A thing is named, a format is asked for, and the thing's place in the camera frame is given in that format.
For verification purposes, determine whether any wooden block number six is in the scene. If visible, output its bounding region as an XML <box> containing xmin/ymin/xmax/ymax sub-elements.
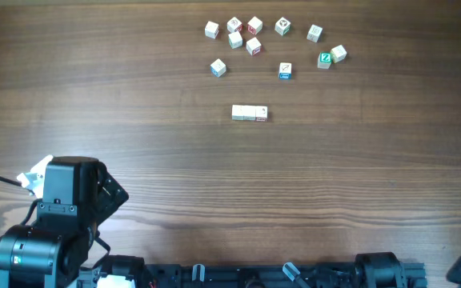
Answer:
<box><xmin>231</xmin><ymin>105</ymin><xmax>244</xmax><ymax>121</ymax></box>

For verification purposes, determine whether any plain wooden block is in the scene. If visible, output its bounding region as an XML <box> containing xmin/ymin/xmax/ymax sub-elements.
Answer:
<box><xmin>243</xmin><ymin>106</ymin><xmax>256</xmax><ymax>122</ymax></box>

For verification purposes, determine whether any wooden block baseball picture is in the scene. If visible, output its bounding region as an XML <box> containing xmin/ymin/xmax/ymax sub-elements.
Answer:
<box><xmin>255</xmin><ymin>106</ymin><xmax>268</xmax><ymax>122</ymax></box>

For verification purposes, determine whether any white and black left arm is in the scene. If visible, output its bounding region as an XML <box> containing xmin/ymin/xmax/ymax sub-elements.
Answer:
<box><xmin>0</xmin><ymin>156</ymin><xmax>155</xmax><ymax>287</ymax></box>

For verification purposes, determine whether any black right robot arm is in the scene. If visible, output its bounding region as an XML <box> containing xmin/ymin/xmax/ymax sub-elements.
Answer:
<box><xmin>354</xmin><ymin>252</ymin><xmax>461</xmax><ymax>288</ymax></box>

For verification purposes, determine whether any wooden block strawberry picture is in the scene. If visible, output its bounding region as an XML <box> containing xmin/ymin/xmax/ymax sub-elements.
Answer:
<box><xmin>210</xmin><ymin>58</ymin><xmax>226</xmax><ymax>78</ymax></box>

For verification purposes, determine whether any wooden block leaf picture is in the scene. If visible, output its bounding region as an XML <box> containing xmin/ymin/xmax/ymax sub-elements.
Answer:
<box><xmin>279</xmin><ymin>62</ymin><xmax>292</xmax><ymax>79</ymax></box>

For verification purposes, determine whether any wooden block animal picture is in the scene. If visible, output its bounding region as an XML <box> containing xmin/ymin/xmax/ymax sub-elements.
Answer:
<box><xmin>246</xmin><ymin>38</ymin><xmax>262</xmax><ymax>56</ymax></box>

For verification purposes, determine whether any wooden block number one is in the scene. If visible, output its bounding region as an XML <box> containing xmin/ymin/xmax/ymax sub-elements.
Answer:
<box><xmin>228</xmin><ymin>31</ymin><xmax>243</xmax><ymax>49</ymax></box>

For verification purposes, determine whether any wooden block red side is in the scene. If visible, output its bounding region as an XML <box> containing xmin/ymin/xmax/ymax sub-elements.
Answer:
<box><xmin>204</xmin><ymin>21</ymin><xmax>219</xmax><ymax>39</ymax></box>

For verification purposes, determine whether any wooden block shell picture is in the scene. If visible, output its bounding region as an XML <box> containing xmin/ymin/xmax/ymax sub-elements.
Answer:
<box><xmin>226</xmin><ymin>17</ymin><xmax>243</xmax><ymax>33</ymax></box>

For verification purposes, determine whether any wooden block red letter M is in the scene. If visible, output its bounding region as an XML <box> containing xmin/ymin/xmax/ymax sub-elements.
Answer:
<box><xmin>247</xmin><ymin>16</ymin><xmax>263</xmax><ymax>35</ymax></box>

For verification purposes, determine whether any wooden block green letter Z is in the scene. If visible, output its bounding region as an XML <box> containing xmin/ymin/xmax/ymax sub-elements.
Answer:
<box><xmin>317</xmin><ymin>52</ymin><xmax>332</xmax><ymax>69</ymax></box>

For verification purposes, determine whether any wooden block soccer ball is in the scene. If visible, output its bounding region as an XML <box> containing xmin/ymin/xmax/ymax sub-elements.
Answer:
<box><xmin>275</xmin><ymin>17</ymin><xmax>291</xmax><ymax>36</ymax></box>

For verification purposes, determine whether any wooden block yellow letter B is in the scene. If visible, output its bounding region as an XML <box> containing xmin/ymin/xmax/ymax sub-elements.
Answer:
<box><xmin>307</xmin><ymin>24</ymin><xmax>323</xmax><ymax>43</ymax></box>

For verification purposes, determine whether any wooden block number three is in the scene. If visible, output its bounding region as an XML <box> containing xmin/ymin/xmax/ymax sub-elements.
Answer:
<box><xmin>331</xmin><ymin>45</ymin><xmax>347</xmax><ymax>63</ymax></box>

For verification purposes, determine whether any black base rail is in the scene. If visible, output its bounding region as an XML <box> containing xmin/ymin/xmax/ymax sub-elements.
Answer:
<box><xmin>142</xmin><ymin>262</ymin><xmax>427</xmax><ymax>288</ymax></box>

